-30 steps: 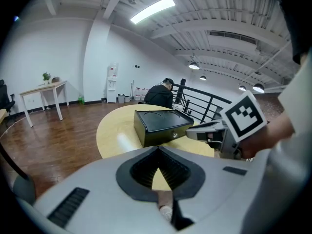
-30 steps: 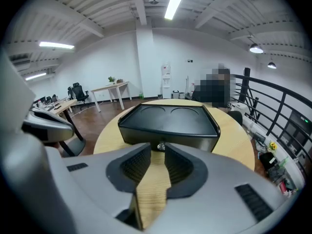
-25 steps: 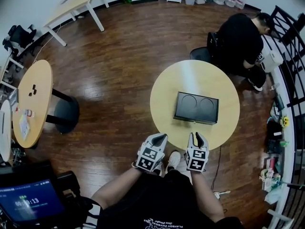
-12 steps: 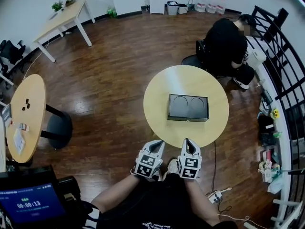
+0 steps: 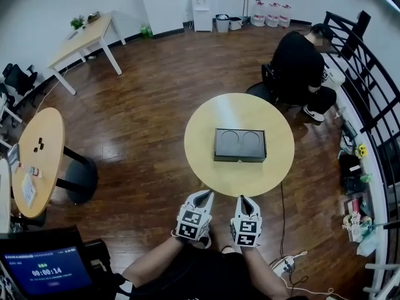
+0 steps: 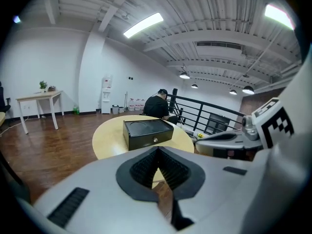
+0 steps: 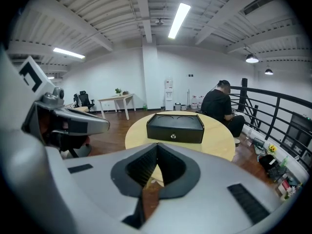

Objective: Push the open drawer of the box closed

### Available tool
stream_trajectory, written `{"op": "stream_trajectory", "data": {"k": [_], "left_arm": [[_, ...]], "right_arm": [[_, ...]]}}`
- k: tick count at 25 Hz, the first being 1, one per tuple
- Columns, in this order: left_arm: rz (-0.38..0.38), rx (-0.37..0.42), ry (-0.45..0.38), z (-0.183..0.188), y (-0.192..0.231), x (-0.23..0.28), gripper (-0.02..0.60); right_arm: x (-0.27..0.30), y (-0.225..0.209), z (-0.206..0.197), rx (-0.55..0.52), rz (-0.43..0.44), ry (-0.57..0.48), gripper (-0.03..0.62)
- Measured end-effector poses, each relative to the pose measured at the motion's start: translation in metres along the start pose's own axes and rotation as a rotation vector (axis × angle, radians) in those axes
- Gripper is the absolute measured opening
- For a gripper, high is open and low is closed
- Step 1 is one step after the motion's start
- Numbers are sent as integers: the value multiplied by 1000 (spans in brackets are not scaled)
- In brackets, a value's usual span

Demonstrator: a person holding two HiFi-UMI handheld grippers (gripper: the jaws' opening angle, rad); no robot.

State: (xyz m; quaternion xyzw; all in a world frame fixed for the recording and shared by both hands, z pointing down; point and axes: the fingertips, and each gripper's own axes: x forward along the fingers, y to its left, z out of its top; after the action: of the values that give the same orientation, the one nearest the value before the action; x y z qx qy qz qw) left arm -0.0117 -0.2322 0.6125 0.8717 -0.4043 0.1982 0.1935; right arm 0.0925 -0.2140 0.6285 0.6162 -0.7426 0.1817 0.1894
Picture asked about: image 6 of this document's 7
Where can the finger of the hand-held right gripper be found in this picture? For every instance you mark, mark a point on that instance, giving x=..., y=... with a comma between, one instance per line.
x=219, y=144

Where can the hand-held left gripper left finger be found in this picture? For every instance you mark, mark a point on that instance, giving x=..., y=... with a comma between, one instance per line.
x=104, y=201

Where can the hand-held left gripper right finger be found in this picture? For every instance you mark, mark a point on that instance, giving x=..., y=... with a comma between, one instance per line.
x=231, y=191

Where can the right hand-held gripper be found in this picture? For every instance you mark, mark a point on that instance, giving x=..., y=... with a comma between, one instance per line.
x=292, y=101

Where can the black box of white packets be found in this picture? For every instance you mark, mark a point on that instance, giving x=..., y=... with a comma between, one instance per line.
x=146, y=141

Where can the yellow sunflower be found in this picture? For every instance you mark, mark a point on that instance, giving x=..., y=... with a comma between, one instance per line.
x=201, y=135

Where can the black metal railing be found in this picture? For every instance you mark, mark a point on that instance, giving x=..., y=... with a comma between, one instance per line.
x=200, y=108

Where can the black pendant lamp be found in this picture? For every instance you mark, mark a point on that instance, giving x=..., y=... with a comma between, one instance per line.
x=184, y=75
x=233, y=91
x=194, y=86
x=248, y=90

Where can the round light wooden table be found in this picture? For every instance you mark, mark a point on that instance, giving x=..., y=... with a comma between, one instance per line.
x=109, y=140

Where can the clear water jug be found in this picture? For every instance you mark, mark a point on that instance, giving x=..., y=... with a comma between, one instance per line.
x=131, y=105
x=137, y=105
x=142, y=104

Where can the ceiling air vent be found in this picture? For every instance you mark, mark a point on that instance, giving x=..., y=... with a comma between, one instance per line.
x=219, y=44

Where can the grey trash bin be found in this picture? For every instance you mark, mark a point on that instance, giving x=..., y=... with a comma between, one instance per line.
x=115, y=109

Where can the white trash bin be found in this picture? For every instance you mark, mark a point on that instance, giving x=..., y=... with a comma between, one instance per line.
x=121, y=110

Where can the green plastic bottle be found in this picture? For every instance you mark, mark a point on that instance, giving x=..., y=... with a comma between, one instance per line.
x=76, y=110

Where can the green broom with dustpan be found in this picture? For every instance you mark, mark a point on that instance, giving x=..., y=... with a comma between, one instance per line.
x=126, y=103

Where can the white water dispenser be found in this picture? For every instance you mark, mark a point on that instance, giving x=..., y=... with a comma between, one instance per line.
x=106, y=99

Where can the rectangular wooden table white legs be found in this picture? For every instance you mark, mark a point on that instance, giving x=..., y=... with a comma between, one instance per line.
x=39, y=96

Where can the small brown planter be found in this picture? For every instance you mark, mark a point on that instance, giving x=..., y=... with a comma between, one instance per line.
x=51, y=89

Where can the long ceiling tube light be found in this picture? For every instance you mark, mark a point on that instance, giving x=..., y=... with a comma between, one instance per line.
x=143, y=24
x=279, y=16

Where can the green potted plant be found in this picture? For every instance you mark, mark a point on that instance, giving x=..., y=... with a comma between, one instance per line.
x=43, y=85

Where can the round wooden table black base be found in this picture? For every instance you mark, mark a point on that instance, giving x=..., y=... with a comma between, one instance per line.
x=2, y=118

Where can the black office chair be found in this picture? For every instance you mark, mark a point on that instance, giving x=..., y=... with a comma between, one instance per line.
x=3, y=101

